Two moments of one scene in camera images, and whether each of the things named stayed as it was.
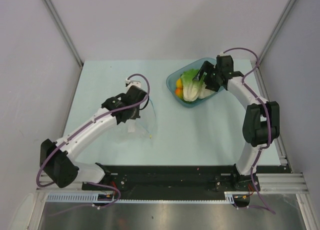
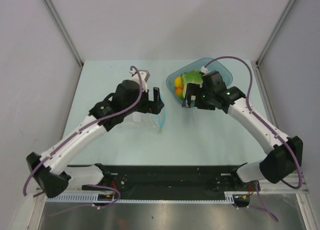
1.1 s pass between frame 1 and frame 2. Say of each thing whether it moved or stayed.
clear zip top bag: moved
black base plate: stayed
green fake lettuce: stayed
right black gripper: moved
